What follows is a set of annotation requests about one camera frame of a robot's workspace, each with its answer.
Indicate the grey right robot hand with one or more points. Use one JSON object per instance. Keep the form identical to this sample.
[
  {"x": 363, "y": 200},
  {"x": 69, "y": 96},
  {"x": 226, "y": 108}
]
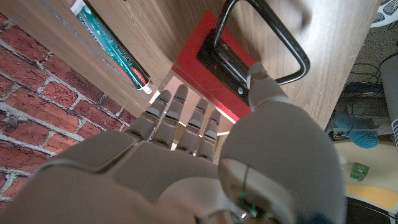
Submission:
[{"x": 155, "y": 174}]

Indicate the wooden drawer red front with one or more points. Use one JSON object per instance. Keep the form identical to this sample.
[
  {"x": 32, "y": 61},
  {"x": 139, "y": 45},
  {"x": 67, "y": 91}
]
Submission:
[{"x": 199, "y": 71}]

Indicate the green white toothpaste tube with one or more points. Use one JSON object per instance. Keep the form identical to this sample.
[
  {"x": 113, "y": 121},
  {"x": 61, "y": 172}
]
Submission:
[{"x": 115, "y": 49}]

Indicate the small green card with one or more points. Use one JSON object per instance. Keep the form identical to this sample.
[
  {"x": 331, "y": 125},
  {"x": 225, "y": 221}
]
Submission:
[{"x": 360, "y": 171}]

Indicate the teal bundle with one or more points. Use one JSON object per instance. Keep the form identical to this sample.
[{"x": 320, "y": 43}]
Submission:
[{"x": 357, "y": 133}]

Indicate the printed brick wall backdrop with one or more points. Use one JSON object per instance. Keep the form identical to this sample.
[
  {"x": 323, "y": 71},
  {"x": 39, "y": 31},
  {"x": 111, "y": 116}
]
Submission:
[{"x": 37, "y": 102}]

